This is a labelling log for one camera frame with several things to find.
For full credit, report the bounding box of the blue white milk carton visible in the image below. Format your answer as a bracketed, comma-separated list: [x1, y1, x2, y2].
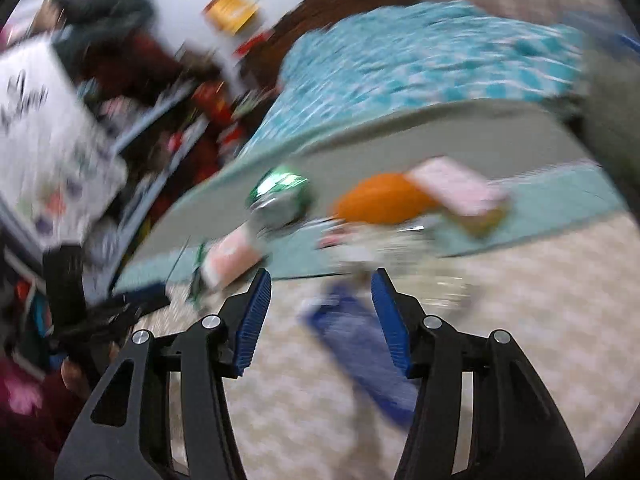
[304, 281, 418, 430]

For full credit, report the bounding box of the green soda can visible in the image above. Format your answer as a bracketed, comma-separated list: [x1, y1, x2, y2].
[246, 165, 314, 232]

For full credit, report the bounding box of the pink yellow box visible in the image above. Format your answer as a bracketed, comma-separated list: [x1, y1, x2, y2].
[405, 156, 511, 237]

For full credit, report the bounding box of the person's left hand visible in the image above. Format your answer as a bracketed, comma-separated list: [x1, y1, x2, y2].
[60, 342, 120, 400]

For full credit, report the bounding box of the pink white small packet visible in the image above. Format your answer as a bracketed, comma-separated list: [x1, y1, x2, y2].
[200, 222, 266, 292]

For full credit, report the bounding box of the white home print cloth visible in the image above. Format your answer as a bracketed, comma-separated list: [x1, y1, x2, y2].
[1, 38, 128, 250]

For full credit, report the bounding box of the grey storage shelf unit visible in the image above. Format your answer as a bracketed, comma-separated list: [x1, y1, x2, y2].
[74, 79, 212, 302]

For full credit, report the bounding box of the dark carved wooden headboard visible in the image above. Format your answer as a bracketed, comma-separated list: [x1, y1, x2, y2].
[235, 0, 421, 89]

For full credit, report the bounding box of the teal patterned quilt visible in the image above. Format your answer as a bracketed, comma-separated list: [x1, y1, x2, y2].
[242, 0, 584, 155]

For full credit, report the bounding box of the red yellow wall calendar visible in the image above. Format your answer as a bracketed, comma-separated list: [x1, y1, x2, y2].
[202, 0, 267, 56]

